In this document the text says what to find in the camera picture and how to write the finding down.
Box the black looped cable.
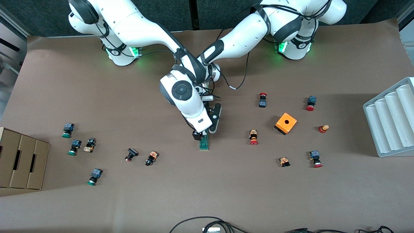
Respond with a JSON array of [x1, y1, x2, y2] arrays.
[[169, 216, 251, 233]]

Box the cardboard divider box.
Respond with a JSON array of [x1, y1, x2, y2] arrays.
[[0, 127, 50, 191]]

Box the brown table mat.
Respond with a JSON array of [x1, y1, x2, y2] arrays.
[[0, 18, 414, 233]]

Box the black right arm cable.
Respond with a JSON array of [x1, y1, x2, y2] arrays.
[[139, 48, 179, 58]]

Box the grey ridged tray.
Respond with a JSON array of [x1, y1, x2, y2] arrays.
[[363, 77, 414, 158]]

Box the orange button enclosure box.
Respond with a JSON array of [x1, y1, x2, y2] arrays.
[[274, 112, 298, 136]]

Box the red mushroom button blue block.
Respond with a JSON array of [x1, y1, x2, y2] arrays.
[[309, 150, 323, 168], [305, 95, 317, 112]]

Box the green push button blue block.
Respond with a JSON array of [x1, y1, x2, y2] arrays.
[[67, 139, 82, 156], [87, 168, 103, 186], [62, 123, 75, 139]]

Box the black square button red base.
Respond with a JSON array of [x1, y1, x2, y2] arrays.
[[125, 148, 139, 162]]

